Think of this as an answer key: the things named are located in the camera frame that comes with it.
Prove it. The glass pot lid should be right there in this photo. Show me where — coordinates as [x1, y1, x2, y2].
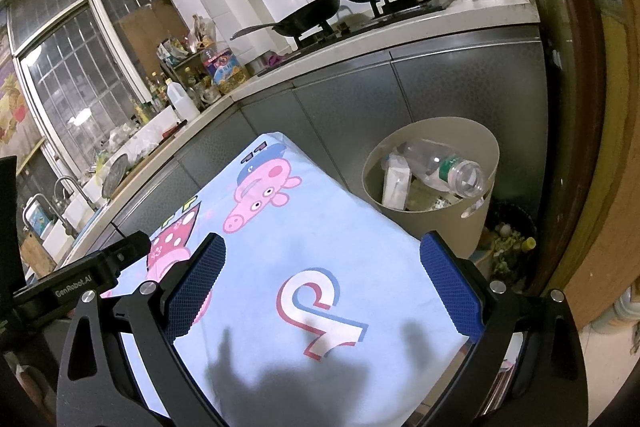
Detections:
[101, 153, 131, 200]

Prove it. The wooden cutting board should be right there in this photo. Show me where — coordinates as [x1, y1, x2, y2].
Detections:
[20, 232, 58, 275]

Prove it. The white counter tray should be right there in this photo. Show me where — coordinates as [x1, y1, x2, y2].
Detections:
[107, 109, 181, 162]

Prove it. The row of sauce bottles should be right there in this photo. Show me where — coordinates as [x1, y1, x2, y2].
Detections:
[127, 74, 171, 125]

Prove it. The gas stove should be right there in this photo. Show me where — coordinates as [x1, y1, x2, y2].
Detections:
[257, 0, 458, 72]

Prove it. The white plastic jug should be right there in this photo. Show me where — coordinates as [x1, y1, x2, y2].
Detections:
[165, 78, 201, 124]

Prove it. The white carton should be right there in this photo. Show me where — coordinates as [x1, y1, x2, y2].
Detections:
[381, 152, 413, 210]

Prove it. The beige trash bin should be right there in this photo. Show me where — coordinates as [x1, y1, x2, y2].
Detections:
[361, 117, 501, 258]

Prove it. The barred window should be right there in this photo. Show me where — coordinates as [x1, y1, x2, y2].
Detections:
[10, 0, 173, 180]

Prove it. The white sink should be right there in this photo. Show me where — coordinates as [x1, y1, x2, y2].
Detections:
[45, 187, 108, 258]

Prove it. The cartoon pig printed blanket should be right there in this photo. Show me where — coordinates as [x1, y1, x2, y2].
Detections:
[100, 132, 476, 427]

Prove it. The fruit wall poster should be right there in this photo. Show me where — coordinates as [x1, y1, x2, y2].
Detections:
[0, 22, 43, 158]

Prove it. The grey kitchen cabinet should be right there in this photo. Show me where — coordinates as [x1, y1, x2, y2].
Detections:
[75, 24, 546, 258]

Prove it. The large cooking oil bottle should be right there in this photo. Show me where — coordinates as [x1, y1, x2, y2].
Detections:
[200, 47, 251, 95]

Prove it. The clear plastic bottle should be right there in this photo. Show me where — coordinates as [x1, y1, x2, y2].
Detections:
[400, 139, 488, 198]

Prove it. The blue printed packet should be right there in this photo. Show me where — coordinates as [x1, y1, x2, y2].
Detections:
[25, 202, 51, 233]

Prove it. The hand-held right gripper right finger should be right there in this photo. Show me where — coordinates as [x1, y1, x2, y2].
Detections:
[420, 230, 588, 427]

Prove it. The cluttered spice rack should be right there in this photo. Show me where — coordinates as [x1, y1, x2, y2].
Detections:
[157, 14, 221, 108]

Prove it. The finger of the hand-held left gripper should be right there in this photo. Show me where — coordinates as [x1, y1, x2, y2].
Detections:
[100, 231, 152, 282]

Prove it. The wooden door frame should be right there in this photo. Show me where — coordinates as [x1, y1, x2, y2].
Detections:
[480, 0, 640, 323]

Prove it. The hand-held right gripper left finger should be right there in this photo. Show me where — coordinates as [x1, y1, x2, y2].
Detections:
[56, 233, 227, 427]

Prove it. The steel faucet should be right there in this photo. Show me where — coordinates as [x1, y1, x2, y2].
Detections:
[52, 176, 96, 212]
[22, 194, 76, 238]

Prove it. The black frying pan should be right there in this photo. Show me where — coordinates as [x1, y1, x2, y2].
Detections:
[230, 0, 342, 38]

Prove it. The black food scrap bucket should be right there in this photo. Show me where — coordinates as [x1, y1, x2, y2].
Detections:
[475, 202, 538, 293]

